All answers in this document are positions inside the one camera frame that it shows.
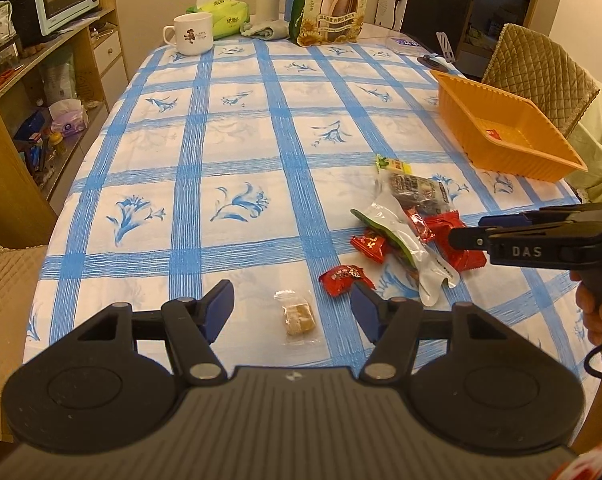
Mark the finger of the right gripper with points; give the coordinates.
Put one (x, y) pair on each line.
(469, 239)
(504, 221)

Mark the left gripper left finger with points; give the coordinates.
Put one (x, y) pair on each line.
(188, 327)

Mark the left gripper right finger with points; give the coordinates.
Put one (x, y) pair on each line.
(395, 327)

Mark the red round candy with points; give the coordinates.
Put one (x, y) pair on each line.
(339, 279)

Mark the white green snack pouch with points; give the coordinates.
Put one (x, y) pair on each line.
(406, 230)

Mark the small red candy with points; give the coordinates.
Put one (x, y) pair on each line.
(372, 245)

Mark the clear brown cake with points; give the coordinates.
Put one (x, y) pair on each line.
(298, 315)

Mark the yellow green candy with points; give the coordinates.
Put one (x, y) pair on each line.
(396, 166)

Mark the dark printed snack pack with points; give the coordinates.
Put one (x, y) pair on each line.
(429, 197)

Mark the red candy wrapper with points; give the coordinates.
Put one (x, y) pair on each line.
(494, 134)

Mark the right hand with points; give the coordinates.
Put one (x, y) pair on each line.
(592, 313)

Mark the green draped sofa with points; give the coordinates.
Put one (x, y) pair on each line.
(586, 139)

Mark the orange plastic basket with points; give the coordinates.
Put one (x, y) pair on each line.
(530, 146)

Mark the quilted beige chair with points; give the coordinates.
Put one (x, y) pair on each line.
(529, 64)
(19, 271)

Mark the blue white checkered tablecloth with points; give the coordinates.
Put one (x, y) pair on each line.
(245, 163)

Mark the phone stand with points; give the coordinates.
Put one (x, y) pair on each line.
(440, 62)

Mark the quilted beige left chair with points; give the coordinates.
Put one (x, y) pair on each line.
(19, 271)

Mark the blue white small packet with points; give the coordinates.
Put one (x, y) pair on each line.
(404, 45)

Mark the pink tissue pack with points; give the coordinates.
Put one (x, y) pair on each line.
(68, 117)

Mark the black mini fridge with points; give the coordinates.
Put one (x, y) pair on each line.
(436, 0)

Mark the wooden shelf unit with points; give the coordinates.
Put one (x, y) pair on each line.
(32, 194)

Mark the sunflower seed snack bag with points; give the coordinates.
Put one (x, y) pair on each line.
(316, 22)

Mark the grey cloth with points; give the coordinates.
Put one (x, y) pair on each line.
(269, 30)

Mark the white ceramic mug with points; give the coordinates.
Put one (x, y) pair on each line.
(190, 34)

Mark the green tissue pack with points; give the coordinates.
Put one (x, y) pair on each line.
(228, 16)

